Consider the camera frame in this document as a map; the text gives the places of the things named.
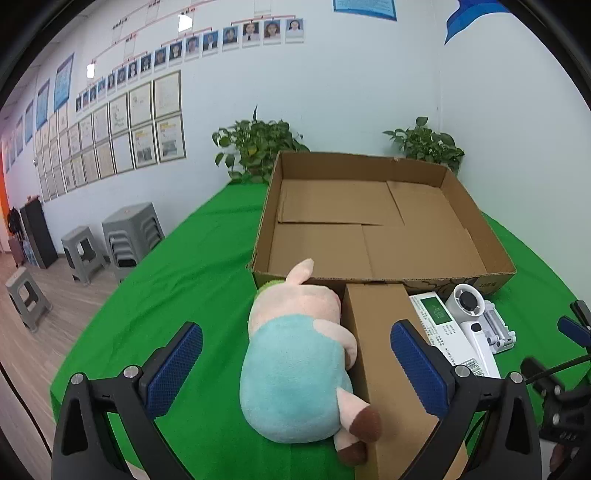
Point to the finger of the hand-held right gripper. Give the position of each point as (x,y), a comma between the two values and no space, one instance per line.
(582,311)
(572,328)

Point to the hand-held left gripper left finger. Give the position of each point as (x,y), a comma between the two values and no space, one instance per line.
(178,364)

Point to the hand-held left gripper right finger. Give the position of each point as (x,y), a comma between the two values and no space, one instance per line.
(418,369)

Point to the white green-label medicine box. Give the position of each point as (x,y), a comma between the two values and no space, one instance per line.
(438,318)

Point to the small brown cardboard box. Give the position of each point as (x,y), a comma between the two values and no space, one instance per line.
(369,332)

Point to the plush pig toy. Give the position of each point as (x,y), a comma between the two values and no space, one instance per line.
(291,369)

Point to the large cardboard box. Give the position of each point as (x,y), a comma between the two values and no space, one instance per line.
(369,249)

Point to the white handheld fan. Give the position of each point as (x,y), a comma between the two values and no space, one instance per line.
(468,302)

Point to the green tablecloth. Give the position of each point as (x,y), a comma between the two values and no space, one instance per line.
(194,277)

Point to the stack of grey stools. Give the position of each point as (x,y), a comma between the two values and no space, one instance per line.
(131,230)

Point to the grey plastic stool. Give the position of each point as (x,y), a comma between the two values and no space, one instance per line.
(25,286)
(83,249)

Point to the black cabinet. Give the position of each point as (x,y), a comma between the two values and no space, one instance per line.
(39,235)

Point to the small potted green plant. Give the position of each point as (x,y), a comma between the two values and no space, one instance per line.
(427,143)

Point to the bushy potted green plant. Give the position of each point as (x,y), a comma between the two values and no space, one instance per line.
(258,143)

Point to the blue notice board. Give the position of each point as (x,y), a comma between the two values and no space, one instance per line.
(364,8)

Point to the group of framed wall certificates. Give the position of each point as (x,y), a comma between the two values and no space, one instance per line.
(120,134)

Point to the row of blue wall posters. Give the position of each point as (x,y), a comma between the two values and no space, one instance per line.
(63,83)

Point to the blue wall decal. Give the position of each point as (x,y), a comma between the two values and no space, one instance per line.
(471,16)

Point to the wall chart of portrait photos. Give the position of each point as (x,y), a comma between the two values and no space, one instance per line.
(207,41)

